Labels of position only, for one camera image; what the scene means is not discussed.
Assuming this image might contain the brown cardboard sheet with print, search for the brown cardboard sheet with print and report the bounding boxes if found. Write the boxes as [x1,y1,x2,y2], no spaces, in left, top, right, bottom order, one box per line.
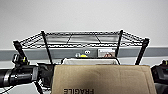
[50,64,158,94]

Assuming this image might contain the white box with picture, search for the white box with picture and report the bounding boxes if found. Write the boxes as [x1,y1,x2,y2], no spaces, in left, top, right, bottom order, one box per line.
[97,48,117,59]

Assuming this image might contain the long grey wall band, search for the long grey wall band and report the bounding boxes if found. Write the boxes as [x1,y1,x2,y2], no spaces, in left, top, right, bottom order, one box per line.
[0,46,168,62]

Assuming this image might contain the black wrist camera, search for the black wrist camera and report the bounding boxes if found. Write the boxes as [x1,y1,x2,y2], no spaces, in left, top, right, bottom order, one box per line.
[12,53,30,67]

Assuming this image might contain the yellow toy with eyes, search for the yellow toy with eyes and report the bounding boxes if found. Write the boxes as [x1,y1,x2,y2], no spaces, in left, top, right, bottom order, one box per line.
[74,49,91,59]

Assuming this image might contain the black wire shelf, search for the black wire shelf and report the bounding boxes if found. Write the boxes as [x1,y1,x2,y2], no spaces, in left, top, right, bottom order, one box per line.
[12,29,151,68]

